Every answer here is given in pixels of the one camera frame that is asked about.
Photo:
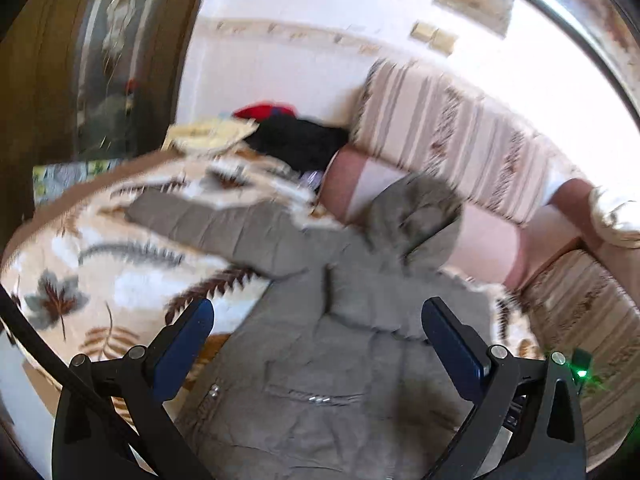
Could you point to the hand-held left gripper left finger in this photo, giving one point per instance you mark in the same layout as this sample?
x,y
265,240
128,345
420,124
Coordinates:
x,y
182,355

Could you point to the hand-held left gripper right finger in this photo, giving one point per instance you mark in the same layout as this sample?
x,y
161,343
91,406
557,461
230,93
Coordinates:
x,y
455,345

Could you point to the grey quilted hooded jacket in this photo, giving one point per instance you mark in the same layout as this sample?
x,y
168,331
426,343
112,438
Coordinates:
x,y
350,360

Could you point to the striped floral sofa cushion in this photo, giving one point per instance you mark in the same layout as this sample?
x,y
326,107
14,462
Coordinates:
x,y
590,300
450,130

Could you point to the pink sofa seat cover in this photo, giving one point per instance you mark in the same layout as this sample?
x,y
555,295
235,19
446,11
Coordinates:
x,y
485,240

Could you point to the leaf print fleece blanket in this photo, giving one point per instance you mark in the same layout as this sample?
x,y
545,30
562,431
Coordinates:
x,y
100,240

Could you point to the beige frilly cloth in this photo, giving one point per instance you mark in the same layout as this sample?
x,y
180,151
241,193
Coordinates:
x,y
612,215

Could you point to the green patterned quilt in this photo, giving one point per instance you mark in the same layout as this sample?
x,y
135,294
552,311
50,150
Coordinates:
x,y
70,180

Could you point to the pale yellow cloth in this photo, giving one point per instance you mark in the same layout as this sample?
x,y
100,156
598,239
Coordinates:
x,y
205,137

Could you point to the black cloth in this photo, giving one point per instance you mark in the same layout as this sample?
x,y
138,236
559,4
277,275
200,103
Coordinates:
x,y
300,142

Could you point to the red cloth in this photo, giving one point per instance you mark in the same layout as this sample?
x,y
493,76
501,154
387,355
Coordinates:
x,y
265,111

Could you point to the beige wall switch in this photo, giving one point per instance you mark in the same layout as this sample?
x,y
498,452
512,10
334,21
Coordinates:
x,y
422,31
444,41

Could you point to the dark window frame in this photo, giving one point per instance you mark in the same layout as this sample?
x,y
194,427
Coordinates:
x,y
575,20

